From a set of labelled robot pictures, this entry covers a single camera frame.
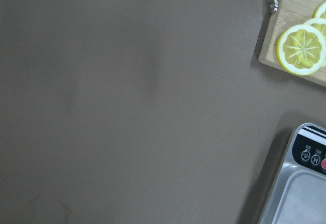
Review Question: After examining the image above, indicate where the inner lemon slice of row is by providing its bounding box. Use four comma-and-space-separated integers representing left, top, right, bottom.
313, 2, 326, 19

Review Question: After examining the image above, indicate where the wooden cutting board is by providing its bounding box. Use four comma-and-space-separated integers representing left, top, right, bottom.
258, 0, 325, 86

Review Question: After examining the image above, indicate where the middle lemon slice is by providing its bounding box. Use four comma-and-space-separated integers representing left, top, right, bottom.
304, 18, 326, 38

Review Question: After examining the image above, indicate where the lemon slice near handle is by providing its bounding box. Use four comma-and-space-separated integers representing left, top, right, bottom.
276, 24, 325, 76

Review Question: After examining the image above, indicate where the silver kitchen scale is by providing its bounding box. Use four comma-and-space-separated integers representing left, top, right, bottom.
258, 123, 325, 223

